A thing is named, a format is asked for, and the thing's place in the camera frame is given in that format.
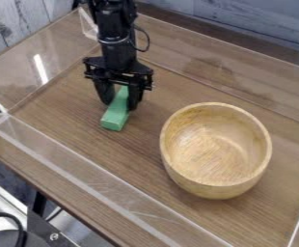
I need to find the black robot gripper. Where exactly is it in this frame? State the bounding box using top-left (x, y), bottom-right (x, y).
top-left (83, 37), bottom-right (154, 111)

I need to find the green rectangular block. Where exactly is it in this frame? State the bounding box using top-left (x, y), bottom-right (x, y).
top-left (101, 86), bottom-right (130, 131)

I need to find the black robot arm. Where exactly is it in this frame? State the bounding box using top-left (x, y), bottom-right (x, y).
top-left (85, 0), bottom-right (154, 111)

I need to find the light wooden bowl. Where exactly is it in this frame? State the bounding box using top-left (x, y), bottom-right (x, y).
top-left (161, 102), bottom-right (274, 200)

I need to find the black table leg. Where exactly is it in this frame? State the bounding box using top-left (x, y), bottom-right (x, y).
top-left (32, 192), bottom-right (48, 217)

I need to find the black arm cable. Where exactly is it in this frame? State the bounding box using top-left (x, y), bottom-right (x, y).
top-left (131, 25), bottom-right (153, 53)

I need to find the clear acrylic tray enclosure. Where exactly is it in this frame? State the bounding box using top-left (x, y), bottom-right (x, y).
top-left (0, 7), bottom-right (299, 247)

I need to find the grey metal bracket with screw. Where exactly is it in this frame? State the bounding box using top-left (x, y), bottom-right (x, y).
top-left (24, 210), bottom-right (81, 247)

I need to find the black cable loop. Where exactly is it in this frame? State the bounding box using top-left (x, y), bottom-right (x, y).
top-left (0, 211), bottom-right (28, 247)

